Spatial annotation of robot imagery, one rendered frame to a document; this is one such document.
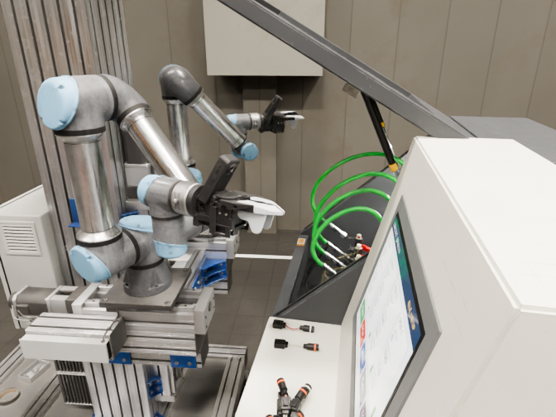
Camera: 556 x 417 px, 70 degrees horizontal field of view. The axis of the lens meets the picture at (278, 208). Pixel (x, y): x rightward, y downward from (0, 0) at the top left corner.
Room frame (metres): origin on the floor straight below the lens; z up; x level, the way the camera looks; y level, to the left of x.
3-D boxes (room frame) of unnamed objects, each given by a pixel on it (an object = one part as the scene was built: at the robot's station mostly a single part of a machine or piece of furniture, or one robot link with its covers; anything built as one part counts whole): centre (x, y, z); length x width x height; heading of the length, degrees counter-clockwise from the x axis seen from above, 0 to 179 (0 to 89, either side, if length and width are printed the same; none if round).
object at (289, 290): (1.36, -0.06, 0.87); 0.62 x 0.04 x 0.16; 169
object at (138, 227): (1.10, 0.42, 1.20); 0.13 x 0.12 x 0.14; 150
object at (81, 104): (0.99, 0.49, 1.41); 0.15 x 0.12 x 0.55; 150
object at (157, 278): (1.11, 0.42, 1.09); 0.15 x 0.15 x 0.10
